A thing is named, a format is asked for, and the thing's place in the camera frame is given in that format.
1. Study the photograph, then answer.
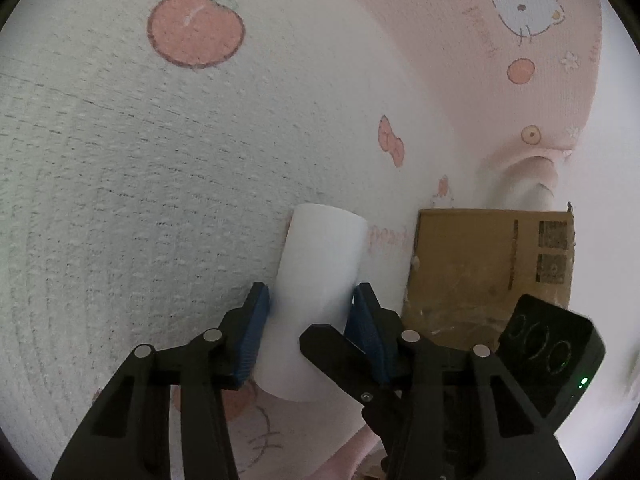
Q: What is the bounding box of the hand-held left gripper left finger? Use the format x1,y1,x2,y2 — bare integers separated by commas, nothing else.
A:
50,281,271,480

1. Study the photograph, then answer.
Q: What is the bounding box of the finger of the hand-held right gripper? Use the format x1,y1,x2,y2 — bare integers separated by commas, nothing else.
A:
298,324,406,443

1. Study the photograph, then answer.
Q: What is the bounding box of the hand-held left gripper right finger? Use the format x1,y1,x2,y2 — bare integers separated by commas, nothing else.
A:
345,282,576,480

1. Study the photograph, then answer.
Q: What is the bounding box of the white cardboard tube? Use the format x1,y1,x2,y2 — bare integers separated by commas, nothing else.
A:
255,203,368,403

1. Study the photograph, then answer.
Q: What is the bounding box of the brown cardboard box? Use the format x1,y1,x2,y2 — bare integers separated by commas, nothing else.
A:
402,208,576,353

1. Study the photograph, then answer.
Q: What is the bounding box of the pink plush cloth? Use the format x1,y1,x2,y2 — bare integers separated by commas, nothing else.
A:
320,425,396,480

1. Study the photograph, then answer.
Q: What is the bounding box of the cartoon cat printed blanket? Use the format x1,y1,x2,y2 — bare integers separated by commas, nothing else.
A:
0,0,640,480

